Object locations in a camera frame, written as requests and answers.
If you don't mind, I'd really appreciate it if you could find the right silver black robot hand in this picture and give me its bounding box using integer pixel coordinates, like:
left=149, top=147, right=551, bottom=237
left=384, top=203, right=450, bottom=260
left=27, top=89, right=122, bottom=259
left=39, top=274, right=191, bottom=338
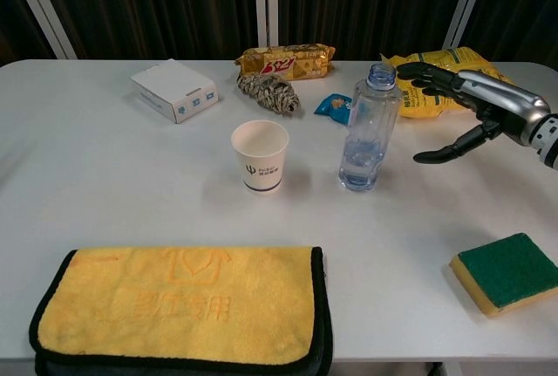
left=393, top=61, right=551, bottom=164

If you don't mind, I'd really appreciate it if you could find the clear plastic water bottle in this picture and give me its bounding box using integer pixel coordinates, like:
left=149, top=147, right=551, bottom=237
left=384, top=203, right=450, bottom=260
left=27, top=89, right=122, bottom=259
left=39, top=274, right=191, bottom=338
left=338, top=62, right=403, bottom=193

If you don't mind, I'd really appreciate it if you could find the white paper cup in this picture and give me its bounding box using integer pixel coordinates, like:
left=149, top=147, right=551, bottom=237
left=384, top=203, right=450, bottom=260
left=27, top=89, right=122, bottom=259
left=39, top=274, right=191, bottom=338
left=231, top=120, right=291, bottom=196

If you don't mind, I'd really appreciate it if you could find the yellow snack bag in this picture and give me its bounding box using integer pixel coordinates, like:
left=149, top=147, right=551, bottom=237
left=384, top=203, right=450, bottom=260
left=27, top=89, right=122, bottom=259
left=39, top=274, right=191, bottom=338
left=381, top=46, right=515, bottom=120

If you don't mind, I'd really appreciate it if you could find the small blue snack packet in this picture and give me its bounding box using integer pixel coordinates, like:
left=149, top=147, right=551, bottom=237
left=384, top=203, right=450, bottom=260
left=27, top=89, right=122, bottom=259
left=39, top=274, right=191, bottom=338
left=313, top=92, right=353, bottom=124

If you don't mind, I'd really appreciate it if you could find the large green yellow sponge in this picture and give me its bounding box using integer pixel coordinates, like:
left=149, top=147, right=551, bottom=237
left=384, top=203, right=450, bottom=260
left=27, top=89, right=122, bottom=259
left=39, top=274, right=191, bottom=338
left=448, top=231, right=558, bottom=318

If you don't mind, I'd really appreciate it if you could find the golden biscuit packet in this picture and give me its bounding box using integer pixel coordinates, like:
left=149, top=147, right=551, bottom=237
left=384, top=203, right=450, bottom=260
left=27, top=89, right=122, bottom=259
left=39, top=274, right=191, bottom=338
left=235, top=44, right=337, bottom=83

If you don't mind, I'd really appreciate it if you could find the white cardboard box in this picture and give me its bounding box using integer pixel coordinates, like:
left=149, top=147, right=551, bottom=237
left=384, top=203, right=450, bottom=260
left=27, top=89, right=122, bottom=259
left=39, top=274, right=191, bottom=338
left=129, top=58, right=219, bottom=125

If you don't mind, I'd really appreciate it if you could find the yellow cloth with black edge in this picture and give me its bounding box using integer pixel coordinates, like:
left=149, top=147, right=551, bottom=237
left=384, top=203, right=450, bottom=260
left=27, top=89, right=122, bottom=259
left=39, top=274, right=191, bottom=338
left=28, top=245, right=335, bottom=376

